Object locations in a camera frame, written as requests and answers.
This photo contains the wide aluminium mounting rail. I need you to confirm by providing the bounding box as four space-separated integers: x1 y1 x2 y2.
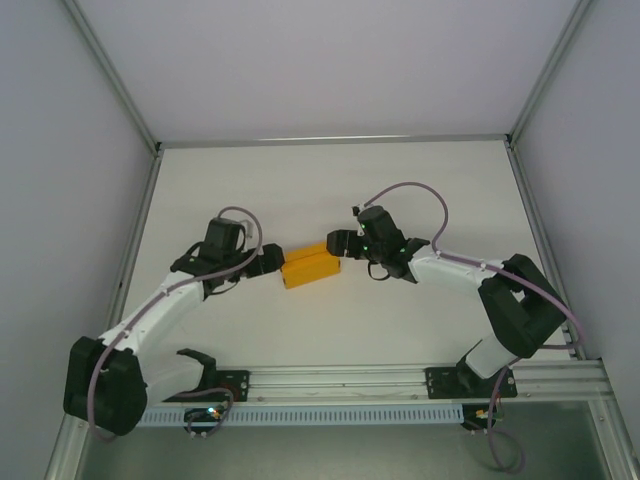
69 360 617 407

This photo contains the aluminium table edge rail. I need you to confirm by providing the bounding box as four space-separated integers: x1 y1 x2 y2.
158 132 512 149
503 142 589 360
107 144 165 341

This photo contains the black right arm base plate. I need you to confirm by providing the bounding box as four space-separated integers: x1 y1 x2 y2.
424 365 517 400

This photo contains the black controller board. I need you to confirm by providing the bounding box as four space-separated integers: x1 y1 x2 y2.
183 406 227 440
460 403 505 432

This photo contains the aluminium frame leg post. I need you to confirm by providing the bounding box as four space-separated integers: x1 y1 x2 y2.
43 403 92 480
588 399 639 480

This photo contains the slotted light blue cable duct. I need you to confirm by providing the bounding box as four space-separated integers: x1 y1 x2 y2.
134 405 466 429

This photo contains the aluminium upright frame post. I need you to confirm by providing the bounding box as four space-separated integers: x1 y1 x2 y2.
62 0 162 151
505 0 600 146

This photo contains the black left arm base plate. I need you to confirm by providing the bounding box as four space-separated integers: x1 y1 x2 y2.
160 368 251 403

